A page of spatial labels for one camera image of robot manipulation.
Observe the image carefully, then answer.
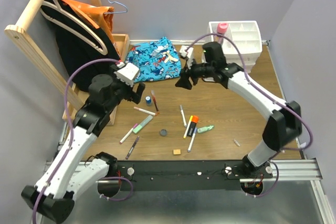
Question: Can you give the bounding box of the black hanging garment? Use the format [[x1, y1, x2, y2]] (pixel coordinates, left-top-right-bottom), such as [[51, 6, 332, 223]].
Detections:
[[40, 0, 112, 76]]

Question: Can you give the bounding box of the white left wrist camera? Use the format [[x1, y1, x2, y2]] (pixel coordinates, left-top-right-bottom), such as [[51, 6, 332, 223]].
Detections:
[[115, 61, 140, 87]]

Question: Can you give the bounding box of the pink lid pen tube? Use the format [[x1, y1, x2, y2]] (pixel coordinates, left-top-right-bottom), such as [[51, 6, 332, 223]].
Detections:
[[216, 22, 228, 45]]

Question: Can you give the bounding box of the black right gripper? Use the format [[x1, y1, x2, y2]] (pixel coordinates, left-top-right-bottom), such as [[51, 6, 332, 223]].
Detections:
[[175, 56, 215, 90]]

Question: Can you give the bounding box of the white wooden hanger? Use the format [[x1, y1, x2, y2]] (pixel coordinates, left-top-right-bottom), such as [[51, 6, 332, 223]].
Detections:
[[36, 0, 109, 56]]

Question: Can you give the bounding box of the yellow cap white marker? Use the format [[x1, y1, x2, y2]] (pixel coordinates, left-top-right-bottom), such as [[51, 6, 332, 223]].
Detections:
[[183, 115, 193, 138]]

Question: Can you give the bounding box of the orange garment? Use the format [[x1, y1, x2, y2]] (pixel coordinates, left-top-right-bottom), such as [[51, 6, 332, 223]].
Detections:
[[62, 0, 120, 60]]

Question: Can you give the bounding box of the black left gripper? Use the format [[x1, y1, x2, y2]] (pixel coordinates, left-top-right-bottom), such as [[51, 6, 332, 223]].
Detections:
[[106, 65, 145, 112]]

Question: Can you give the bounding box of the wooden clothes rack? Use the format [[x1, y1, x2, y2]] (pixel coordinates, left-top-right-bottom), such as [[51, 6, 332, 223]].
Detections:
[[4, 0, 130, 121]]

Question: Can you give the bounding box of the dark purple pen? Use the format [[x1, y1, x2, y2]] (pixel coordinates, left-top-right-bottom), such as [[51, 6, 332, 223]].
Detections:
[[125, 135, 140, 160]]

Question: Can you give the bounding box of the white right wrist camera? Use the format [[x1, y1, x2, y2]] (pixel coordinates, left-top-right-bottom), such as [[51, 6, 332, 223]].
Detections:
[[178, 45, 195, 69]]

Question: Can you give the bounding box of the pink cap white marker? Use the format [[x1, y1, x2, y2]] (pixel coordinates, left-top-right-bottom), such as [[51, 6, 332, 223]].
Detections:
[[133, 106, 157, 116]]

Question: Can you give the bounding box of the red clear-cap pen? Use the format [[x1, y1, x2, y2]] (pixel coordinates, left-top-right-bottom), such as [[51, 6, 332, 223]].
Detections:
[[151, 90, 160, 115]]

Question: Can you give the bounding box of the grey round tin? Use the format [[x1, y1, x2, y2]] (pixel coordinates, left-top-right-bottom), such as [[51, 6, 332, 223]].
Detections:
[[160, 129, 167, 136]]

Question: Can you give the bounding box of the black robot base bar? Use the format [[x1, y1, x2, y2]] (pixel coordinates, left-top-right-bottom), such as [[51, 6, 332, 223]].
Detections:
[[98, 159, 273, 197]]

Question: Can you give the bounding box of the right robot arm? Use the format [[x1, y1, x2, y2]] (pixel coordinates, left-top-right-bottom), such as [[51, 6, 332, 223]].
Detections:
[[176, 42, 302, 178]]

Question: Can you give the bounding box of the mint grey highlighter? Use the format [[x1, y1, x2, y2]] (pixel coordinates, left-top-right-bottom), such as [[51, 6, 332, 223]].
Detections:
[[132, 115, 153, 134]]

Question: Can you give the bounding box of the tan eraser block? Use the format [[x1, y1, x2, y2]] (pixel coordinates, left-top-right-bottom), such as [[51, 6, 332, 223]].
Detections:
[[173, 150, 181, 155]]

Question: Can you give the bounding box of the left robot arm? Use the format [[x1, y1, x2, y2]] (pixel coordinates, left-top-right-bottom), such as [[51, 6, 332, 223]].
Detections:
[[21, 74, 145, 223]]

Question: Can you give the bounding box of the blue shark print cloth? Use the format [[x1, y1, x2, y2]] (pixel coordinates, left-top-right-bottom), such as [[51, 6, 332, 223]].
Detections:
[[125, 37, 182, 83]]

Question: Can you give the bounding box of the grey cap white marker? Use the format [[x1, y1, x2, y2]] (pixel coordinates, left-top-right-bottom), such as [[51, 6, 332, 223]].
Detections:
[[180, 104, 187, 127]]

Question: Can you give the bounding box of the purple cap white marker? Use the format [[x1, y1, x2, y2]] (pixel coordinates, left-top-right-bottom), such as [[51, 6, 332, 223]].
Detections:
[[119, 123, 138, 144]]

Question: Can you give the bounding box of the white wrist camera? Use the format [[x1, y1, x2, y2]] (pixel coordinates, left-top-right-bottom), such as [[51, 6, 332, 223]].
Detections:
[[178, 45, 195, 69], [115, 61, 140, 87]]

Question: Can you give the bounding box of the blue cap white marker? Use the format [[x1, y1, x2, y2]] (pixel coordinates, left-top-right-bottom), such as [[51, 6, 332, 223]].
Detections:
[[187, 127, 197, 153]]

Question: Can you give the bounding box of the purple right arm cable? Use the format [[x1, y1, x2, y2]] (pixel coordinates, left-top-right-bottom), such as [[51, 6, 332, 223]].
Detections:
[[181, 33, 313, 198]]

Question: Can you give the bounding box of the orange black highlighter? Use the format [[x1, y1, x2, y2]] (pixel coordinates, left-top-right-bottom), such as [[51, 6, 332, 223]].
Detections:
[[187, 115, 199, 137]]

